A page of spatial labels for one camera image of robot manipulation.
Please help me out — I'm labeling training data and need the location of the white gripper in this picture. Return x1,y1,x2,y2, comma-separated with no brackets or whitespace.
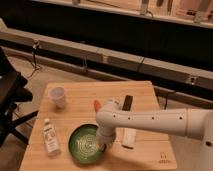
96,129,116,152

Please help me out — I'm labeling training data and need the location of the green ceramic bowl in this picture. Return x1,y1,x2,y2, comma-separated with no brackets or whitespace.
68,124,106,164

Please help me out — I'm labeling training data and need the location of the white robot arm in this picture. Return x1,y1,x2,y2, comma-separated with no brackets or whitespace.
95,99,213,171

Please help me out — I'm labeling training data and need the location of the white rectangular box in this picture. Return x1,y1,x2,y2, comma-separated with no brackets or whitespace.
122,128,136,149

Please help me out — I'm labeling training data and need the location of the orange carrot toy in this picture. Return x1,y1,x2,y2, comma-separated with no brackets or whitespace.
94,100,101,112

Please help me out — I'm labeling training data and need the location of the black rectangular remote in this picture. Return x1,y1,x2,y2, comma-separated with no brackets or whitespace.
122,95,133,111

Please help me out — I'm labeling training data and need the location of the small clear labelled bottle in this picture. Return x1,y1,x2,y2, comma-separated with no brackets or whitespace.
43,118,60,156

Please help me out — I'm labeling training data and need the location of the clear plastic cup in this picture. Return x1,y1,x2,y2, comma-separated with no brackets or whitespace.
48,87,66,108

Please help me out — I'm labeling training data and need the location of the black chair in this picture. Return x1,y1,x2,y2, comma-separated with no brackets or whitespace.
0,47,38,147

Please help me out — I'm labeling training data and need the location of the long grey wall rail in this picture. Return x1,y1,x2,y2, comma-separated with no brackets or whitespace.
0,28,213,90

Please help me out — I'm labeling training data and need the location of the black hanging cable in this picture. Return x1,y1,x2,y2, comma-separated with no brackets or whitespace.
27,40,42,79

